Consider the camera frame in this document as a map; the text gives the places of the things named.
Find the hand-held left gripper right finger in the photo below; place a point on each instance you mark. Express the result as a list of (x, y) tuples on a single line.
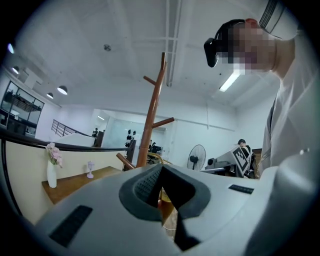
[(186, 192)]

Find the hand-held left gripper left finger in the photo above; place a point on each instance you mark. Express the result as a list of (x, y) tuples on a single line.
[(146, 191)]

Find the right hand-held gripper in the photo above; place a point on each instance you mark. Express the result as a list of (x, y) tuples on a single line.
[(240, 160)]

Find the brown wooden coat rack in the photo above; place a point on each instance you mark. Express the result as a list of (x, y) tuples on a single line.
[(150, 112)]

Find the standing fan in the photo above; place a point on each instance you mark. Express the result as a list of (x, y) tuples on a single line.
[(195, 158)]

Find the wooden side table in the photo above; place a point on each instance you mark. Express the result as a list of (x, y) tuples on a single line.
[(75, 185)]

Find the person's white shirt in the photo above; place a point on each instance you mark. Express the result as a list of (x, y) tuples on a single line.
[(297, 112)]

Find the long fluorescent ceiling light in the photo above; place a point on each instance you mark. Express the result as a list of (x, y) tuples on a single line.
[(229, 81)]

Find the curved black handrail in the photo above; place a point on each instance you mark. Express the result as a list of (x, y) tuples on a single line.
[(75, 148)]

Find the white vase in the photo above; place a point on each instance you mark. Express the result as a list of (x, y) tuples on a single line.
[(51, 176)]

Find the pink flower bunch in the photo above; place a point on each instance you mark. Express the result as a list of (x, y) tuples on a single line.
[(53, 152)]

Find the black stair railing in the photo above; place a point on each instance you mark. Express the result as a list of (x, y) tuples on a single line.
[(64, 130)]

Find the person's head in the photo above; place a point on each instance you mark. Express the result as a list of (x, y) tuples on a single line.
[(262, 55)]

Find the black pendant lamp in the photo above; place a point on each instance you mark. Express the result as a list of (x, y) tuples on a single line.
[(50, 95), (15, 70), (62, 90), (10, 48)]

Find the slatted ceiling air vent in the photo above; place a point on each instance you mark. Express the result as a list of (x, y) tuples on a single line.
[(271, 15)]

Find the black framed glass partition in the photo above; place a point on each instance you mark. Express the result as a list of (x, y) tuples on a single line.
[(22, 105)]

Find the dark newel post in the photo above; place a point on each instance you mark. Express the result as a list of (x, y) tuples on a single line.
[(131, 150)]

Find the black head-mounted camera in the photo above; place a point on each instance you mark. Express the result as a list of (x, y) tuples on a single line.
[(211, 53)]

